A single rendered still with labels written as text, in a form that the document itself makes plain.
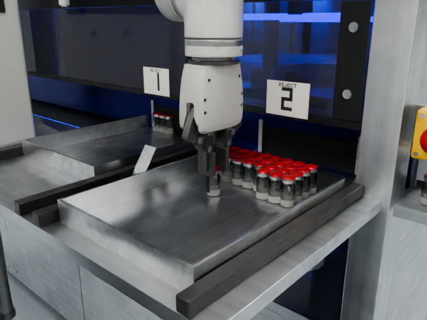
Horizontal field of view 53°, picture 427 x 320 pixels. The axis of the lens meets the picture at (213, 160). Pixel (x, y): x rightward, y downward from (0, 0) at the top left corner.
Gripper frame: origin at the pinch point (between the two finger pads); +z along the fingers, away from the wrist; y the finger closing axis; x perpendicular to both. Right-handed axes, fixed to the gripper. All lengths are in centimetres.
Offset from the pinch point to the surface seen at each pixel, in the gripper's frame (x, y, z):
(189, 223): 4.5, 10.1, 5.9
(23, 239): -114, -15, 62
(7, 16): -81, -7, -22
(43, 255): -99, -15, 63
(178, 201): -2.1, 5.7, 5.9
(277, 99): 1.3, -15.6, -7.7
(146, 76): -34.1, -15.4, -8.8
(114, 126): -43.5, -12.5, 3.9
